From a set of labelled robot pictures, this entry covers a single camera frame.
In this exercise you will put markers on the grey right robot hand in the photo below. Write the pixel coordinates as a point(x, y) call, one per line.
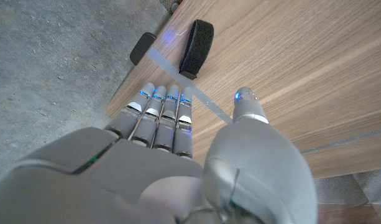
point(131, 180)

